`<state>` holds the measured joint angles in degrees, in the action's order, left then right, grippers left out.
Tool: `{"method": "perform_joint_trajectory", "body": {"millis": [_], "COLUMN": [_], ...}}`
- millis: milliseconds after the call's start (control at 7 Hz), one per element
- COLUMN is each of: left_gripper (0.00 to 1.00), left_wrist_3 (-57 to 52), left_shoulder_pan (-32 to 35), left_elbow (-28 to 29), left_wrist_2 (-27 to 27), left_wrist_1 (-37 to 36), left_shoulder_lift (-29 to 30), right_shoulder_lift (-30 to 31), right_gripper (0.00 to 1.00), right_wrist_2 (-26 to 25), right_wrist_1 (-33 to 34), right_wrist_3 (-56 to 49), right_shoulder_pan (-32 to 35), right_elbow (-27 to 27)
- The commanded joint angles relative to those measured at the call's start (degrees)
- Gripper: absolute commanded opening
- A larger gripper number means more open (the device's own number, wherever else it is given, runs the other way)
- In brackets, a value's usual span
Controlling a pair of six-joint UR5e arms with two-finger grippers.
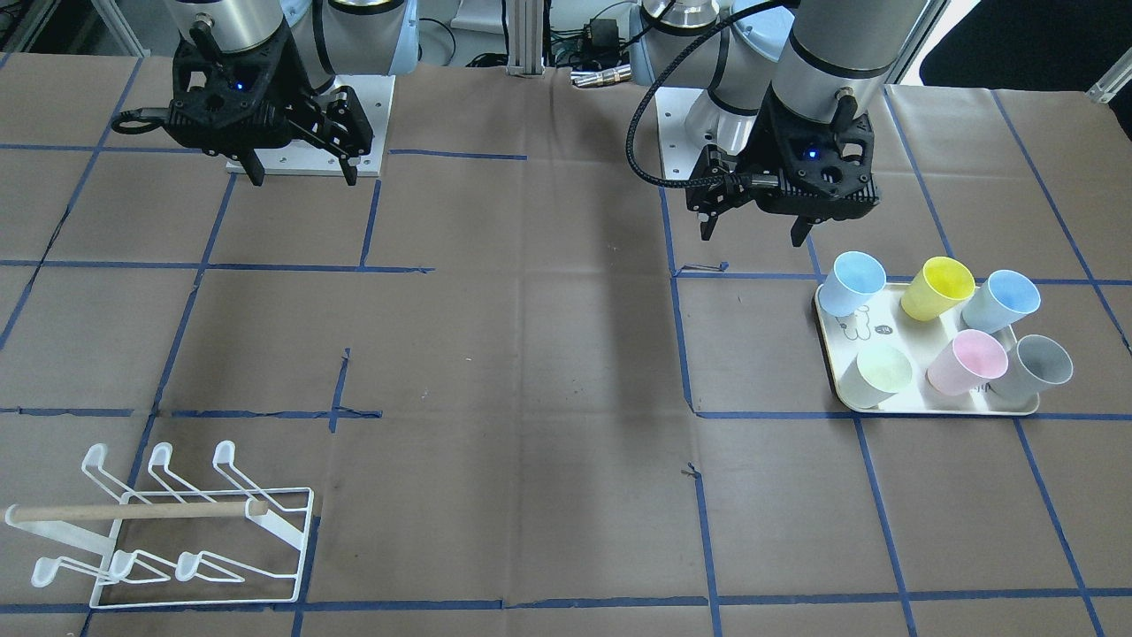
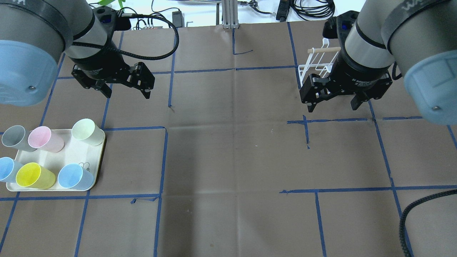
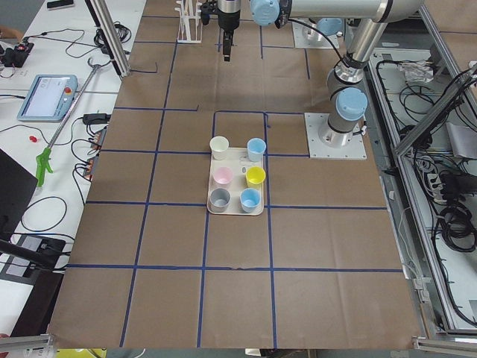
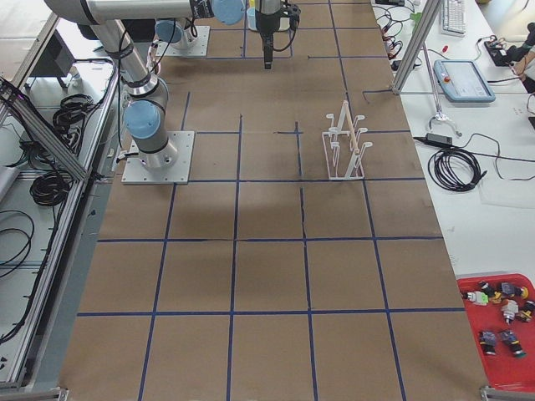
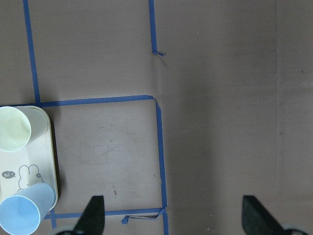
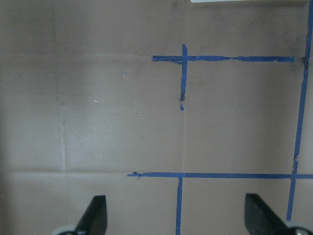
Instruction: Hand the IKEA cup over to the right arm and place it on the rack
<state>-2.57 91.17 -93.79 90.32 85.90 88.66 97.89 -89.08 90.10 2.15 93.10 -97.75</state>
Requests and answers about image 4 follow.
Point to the black power adapter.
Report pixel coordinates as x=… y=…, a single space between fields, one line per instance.
x=438 y=140

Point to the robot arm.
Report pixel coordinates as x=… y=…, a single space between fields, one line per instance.
x=173 y=33
x=146 y=114

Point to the white keyboard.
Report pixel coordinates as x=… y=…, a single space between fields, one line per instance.
x=453 y=18

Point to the blue teach pendant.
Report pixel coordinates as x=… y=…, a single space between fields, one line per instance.
x=462 y=82

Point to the white wire cup rack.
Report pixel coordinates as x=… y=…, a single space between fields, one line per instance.
x=343 y=148

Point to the aluminium frame post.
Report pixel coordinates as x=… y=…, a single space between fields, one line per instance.
x=420 y=32

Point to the red parts tray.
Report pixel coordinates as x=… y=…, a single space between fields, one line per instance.
x=500 y=310

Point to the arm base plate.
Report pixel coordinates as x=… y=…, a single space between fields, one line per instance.
x=197 y=50
x=172 y=165

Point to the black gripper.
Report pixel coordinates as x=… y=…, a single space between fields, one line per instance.
x=266 y=21

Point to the light blue cup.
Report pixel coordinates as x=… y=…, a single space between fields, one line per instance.
x=251 y=19

